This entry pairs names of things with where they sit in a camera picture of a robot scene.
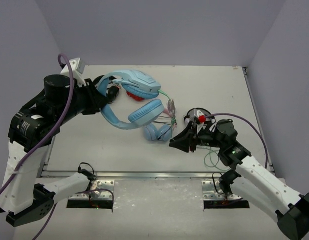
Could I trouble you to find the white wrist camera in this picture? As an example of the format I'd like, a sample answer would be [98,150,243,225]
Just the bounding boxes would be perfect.
[189,108,208,127]
[58,57,87,87]

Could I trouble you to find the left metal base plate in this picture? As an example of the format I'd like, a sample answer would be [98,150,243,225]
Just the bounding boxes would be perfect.
[89,180,114,200]

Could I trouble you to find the red black headphones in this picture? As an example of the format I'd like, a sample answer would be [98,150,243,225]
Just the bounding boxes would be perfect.
[126,91,145,102]

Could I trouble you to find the green headphone cable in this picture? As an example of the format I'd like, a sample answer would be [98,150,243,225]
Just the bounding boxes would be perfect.
[158,89,228,172]

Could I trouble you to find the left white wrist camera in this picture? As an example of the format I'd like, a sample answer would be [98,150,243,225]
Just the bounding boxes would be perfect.
[58,57,87,87]

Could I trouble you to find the aluminium table edge rail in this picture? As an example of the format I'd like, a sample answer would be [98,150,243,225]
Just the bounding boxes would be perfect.
[41,170,275,179]

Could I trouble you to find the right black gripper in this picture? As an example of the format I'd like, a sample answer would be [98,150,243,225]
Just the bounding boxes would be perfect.
[169,122,225,153]

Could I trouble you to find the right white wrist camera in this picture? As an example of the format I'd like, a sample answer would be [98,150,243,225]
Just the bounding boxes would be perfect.
[189,108,208,127]

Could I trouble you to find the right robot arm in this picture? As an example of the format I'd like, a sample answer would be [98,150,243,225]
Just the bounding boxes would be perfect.
[169,119,309,240]

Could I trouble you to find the pink blue cat-ear headphones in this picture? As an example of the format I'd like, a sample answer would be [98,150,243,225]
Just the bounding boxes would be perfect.
[143,108,177,142]

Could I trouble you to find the metal base plate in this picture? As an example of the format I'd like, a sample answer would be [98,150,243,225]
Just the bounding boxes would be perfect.
[89,180,114,200]
[201,179,225,201]

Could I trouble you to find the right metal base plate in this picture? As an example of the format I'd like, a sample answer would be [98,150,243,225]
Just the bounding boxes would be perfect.
[201,179,225,201]

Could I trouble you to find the light blue headphones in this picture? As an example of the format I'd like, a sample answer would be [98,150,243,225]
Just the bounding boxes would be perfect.
[96,69,165,130]

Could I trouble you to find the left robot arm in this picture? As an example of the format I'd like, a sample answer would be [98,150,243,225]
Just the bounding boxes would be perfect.
[0,74,108,227]

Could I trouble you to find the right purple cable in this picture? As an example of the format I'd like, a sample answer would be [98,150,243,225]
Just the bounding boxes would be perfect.
[204,112,269,171]

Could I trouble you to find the white black headphones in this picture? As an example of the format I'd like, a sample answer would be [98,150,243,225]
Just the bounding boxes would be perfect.
[183,107,217,133]

